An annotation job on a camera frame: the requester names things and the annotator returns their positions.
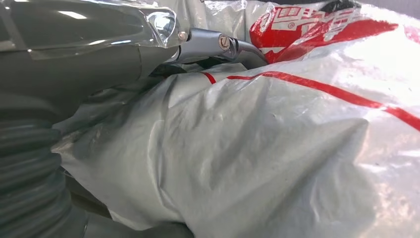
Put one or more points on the white package with red print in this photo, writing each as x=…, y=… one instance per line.
x=262, y=148

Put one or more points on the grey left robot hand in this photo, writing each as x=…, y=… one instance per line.
x=82, y=42

